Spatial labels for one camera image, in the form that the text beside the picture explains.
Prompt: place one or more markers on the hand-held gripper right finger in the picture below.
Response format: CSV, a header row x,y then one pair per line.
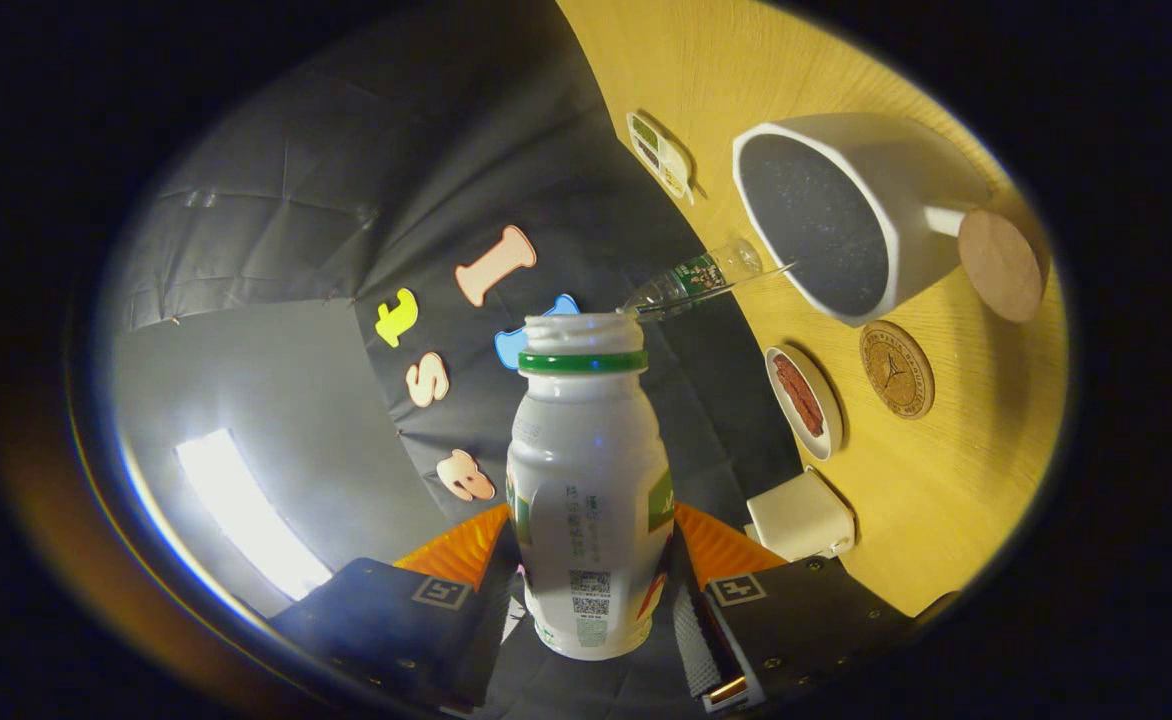
x,y
691,620

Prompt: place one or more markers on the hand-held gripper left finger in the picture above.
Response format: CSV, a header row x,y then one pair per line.
x,y
481,620

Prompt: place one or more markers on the white juice bottle green label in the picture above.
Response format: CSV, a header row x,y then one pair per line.
x,y
586,450

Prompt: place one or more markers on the round cork coaster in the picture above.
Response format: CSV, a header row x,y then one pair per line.
x,y
896,370

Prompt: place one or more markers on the clear plastic water bottle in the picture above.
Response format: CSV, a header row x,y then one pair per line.
x,y
696,278

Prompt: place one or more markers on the cream toaster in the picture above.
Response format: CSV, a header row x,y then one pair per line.
x,y
798,515

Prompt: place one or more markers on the beige round plate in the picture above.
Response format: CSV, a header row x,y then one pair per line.
x,y
831,420

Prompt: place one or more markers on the red sausage slices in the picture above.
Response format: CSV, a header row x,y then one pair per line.
x,y
799,395

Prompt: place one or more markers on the wooden table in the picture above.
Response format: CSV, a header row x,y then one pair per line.
x,y
926,500

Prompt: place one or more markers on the white divided bean tray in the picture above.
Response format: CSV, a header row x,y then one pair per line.
x,y
661,155

